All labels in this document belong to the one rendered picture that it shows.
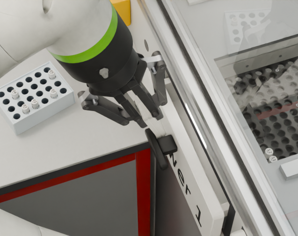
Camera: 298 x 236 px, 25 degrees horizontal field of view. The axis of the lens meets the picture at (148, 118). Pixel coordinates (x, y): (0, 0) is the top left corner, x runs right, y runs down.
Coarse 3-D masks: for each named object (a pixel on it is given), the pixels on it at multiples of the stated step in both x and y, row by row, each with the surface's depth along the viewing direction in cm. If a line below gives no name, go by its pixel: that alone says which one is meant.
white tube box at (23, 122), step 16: (48, 64) 125; (16, 80) 123; (32, 80) 123; (48, 80) 123; (64, 80) 123; (0, 96) 123; (32, 96) 122; (48, 96) 121; (64, 96) 121; (0, 112) 123; (16, 112) 120; (32, 112) 120; (48, 112) 122; (16, 128) 119
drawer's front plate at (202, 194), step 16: (144, 80) 112; (176, 112) 104; (176, 128) 102; (176, 144) 103; (176, 160) 106; (192, 160) 99; (176, 176) 109; (192, 176) 99; (192, 192) 102; (208, 192) 96; (192, 208) 105; (208, 208) 95; (208, 224) 98
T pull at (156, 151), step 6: (150, 132) 104; (150, 138) 103; (156, 138) 103; (162, 138) 103; (168, 138) 103; (150, 144) 103; (156, 144) 102; (162, 144) 103; (168, 144) 103; (174, 144) 103; (156, 150) 102; (162, 150) 102; (168, 150) 102; (174, 150) 102; (156, 156) 102; (162, 156) 101; (162, 162) 101; (162, 168) 101
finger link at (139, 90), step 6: (132, 78) 88; (132, 84) 89; (138, 84) 90; (132, 90) 91; (138, 90) 91; (144, 90) 93; (138, 96) 93; (144, 96) 94; (150, 96) 96; (144, 102) 95; (150, 102) 95; (150, 108) 97; (156, 108) 97; (156, 114) 97
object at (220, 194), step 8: (168, 80) 111; (168, 88) 112; (176, 96) 115; (176, 104) 116; (184, 112) 115; (184, 120) 114; (192, 128) 113; (192, 136) 112; (192, 144) 111; (200, 144) 111; (200, 152) 110; (200, 160) 110; (208, 160) 110; (208, 168) 109; (208, 176) 108; (216, 184) 107; (216, 192) 107; (224, 200) 106; (224, 208) 99; (224, 216) 100; (224, 224) 102
